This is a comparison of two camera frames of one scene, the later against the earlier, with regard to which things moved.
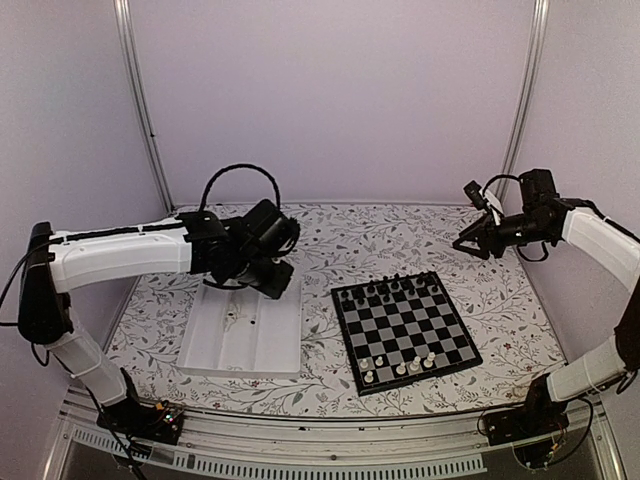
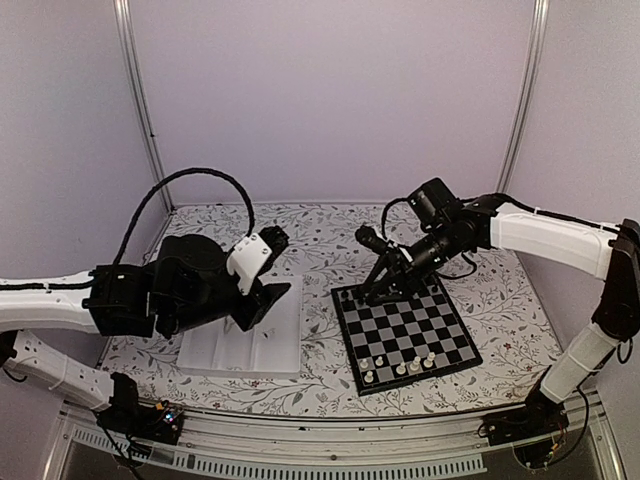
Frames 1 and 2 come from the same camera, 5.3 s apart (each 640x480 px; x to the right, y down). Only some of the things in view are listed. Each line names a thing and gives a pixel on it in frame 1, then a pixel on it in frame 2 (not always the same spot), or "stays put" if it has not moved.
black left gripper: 275,289 -> 259,304
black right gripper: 486,234 -> 393,276
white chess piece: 415,364 stays put
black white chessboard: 401,330 stays put
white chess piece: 429,362 stays put
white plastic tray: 235,331 stays put
